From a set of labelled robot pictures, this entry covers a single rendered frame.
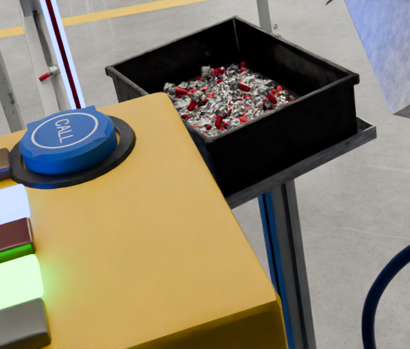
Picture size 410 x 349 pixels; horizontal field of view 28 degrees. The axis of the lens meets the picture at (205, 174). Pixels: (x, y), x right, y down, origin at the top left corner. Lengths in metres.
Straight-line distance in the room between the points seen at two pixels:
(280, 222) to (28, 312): 0.60
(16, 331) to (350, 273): 1.66
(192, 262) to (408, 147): 2.04
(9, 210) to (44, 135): 0.05
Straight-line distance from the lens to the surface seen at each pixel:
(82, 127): 0.35
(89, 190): 0.33
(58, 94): 0.93
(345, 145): 0.80
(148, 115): 0.37
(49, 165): 0.34
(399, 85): 0.63
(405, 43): 0.64
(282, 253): 0.87
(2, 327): 0.27
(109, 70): 0.88
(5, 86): 2.51
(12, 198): 0.32
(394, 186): 2.16
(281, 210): 0.84
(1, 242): 0.30
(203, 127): 0.82
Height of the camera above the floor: 1.24
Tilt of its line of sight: 33 degrees down
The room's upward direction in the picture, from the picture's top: 11 degrees counter-clockwise
